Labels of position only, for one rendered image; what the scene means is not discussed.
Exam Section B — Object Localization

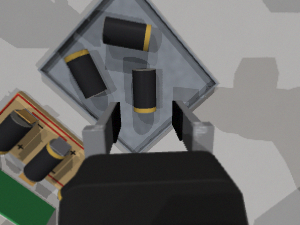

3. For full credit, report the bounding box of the tan battery holder board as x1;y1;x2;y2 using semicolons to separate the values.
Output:
0;91;85;190

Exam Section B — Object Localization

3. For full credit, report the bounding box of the green open-top box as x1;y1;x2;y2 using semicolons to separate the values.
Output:
0;168;56;225

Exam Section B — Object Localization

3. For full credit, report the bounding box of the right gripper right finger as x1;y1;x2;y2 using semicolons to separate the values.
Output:
172;100;215;154

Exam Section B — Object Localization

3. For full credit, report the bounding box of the black battery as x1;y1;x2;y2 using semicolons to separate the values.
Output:
58;178;73;201
132;68;156;114
23;139;70;182
102;16;152;51
0;110;36;155
63;49;107;99

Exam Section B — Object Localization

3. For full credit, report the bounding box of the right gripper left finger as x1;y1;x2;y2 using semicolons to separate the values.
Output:
82;102;121;159

